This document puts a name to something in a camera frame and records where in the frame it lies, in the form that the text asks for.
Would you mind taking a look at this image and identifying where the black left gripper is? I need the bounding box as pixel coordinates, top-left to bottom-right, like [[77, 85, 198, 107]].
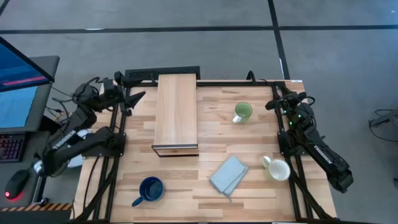
[[99, 70, 147, 117]]

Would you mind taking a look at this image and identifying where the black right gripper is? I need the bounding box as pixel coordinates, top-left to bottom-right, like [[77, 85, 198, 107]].
[[265, 92, 308, 116]]

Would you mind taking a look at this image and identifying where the green mug with white handle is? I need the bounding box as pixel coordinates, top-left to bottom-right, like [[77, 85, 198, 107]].
[[231, 101, 254, 124]]

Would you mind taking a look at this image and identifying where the cream white mug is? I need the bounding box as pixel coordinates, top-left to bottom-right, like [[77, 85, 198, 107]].
[[262, 155, 292, 182]]

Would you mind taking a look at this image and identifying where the dark blue mug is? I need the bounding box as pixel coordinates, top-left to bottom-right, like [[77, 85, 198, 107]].
[[131, 176, 165, 208]]

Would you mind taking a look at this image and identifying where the light wooden shelf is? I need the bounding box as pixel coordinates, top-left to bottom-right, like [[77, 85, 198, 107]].
[[151, 73, 200, 158]]

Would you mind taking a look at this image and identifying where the grey folded cloth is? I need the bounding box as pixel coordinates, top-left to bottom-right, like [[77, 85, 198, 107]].
[[208, 154, 249, 203]]

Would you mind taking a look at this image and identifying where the black desk support bar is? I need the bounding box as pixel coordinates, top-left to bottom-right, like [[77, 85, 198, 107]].
[[39, 114, 63, 138]]

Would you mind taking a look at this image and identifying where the white paper sheet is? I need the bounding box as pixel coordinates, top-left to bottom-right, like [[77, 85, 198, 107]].
[[67, 129, 94, 169]]

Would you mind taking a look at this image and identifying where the black-framed monitor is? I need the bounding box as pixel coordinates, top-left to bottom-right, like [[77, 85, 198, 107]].
[[0, 36, 56, 93]]

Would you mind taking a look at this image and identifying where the grey computer desk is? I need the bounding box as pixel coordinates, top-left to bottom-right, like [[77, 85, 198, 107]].
[[0, 130, 52, 208]]

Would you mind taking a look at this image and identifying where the grey-framed monitor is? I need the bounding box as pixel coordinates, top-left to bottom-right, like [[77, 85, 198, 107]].
[[0, 55, 60, 134]]

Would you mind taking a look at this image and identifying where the backlit black keyboard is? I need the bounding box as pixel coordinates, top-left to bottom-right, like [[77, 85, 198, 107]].
[[0, 133, 26, 163]]

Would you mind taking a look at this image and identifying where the black computer mouse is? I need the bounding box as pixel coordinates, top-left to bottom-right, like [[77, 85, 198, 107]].
[[4, 169, 31, 200]]

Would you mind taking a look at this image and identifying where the yellow-black hazard tape strip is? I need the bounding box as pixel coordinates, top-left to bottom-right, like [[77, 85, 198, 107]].
[[0, 202, 73, 212]]

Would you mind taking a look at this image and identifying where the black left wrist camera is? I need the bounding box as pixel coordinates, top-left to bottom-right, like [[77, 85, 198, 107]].
[[103, 77, 118, 94]]

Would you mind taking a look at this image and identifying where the black aluminium table frame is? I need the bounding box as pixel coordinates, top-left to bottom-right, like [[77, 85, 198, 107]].
[[70, 79, 340, 224]]

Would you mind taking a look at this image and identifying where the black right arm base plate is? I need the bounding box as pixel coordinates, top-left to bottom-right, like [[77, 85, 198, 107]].
[[277, 130, 312, 156]]

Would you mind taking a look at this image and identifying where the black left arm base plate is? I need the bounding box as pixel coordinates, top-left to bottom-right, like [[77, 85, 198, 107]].
[[81, 132, 127, 158]]

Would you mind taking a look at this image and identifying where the black floor equipment with cable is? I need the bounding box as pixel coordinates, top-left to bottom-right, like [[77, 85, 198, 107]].
[[369, 108, 398, 143]]

